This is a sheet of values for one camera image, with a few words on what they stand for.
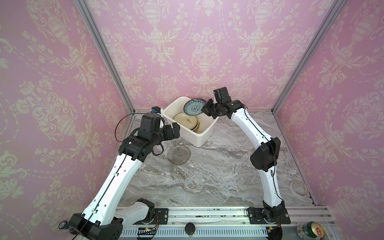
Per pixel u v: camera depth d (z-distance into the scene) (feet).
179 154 3.18
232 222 2.39
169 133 1.98
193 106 3.02
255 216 2.40
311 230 2.02
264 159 1.81
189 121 3.54
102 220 1.19
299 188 2.73
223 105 2.21
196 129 3.41
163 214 2.44
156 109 1.97
